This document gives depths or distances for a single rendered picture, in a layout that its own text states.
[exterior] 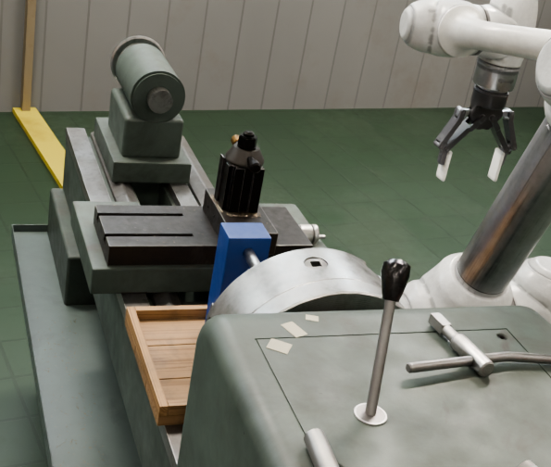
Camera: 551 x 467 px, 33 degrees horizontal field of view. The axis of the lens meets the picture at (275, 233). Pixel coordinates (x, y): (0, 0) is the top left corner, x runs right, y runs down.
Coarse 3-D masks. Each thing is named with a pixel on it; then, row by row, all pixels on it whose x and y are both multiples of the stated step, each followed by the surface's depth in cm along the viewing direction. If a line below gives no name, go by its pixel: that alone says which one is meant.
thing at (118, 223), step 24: (96, 216) 195; (120, 216) 194; (144, 216) 196; (168, 216) 198; (192, 216) 200; (288, 216) 208; (120, 240) 185; (144, 240) 187; (168, 240) 189; (192, 240) 190; (216, 240) 192; (288, 240) 198; (120, 264) 185; (144, 264) 187; (168, 264) 189; (192, 264) 191
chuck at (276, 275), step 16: (288, 256) 135; (304, 256) 135; (320, 256) 135; (336, 256) 137; (352, 256) 139; (256, 272) 134; (272, 272) 133; (288, 272) 132; (304, 272) 131; (320, 272) 131; (336, 272) 132; (352, 272) 133; (368, 272) 136; (240, 288) 134; (256, 288) 132; (272, 288) 130; (288, 288) 129; (224, 304) 134; (240, 304) 131; (256, 304) 129
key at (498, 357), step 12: (432, 360) 109; (444, 360) 109; (456, 360) 110; (468, 360) 111; (492, 360) 112; (504, 360) 114; (516, 360) 114; (528, 360) 114; (540, 360) 115; (408, 372) 108
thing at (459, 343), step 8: (432, 320) 118; (440, 320) 118; (440, 328) 117; (448, 328) 116; (448, 336) 116; (456, 336) 114; (464, 336) 114; (456, 344) 114; (464, 344) 113; (472, 344) 113; (464, 352) 112; (472, 352) 112; (480, 352) 112; (480, 360) 110; (488, 360) 110; (472, 368) 111; (480, 368) 110; (488, 368) 110
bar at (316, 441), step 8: (312, 432) 93; (320, 432) 93; (304, 440) 94; (312, 440) 92; (320, 440) 92; (312, 448) 92; (320, 448) 91; (328, 448) 91; (312, 456) 91; (320, 456) 90; (328, 456) 90; (320, 464) 89; (328, 464) 89; (336, 464) 89
